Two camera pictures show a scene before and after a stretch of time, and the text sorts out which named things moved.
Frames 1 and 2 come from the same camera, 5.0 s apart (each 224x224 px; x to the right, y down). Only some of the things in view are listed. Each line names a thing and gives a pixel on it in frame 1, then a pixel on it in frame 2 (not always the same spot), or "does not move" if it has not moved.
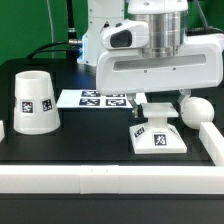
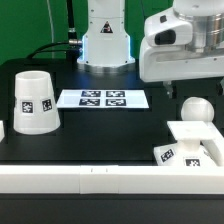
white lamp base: x=157 y=136 → x=189 y=152
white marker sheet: x=92 y=99 does not move
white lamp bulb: x=196 y=110 does not move
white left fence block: x=2 y=133 does not move
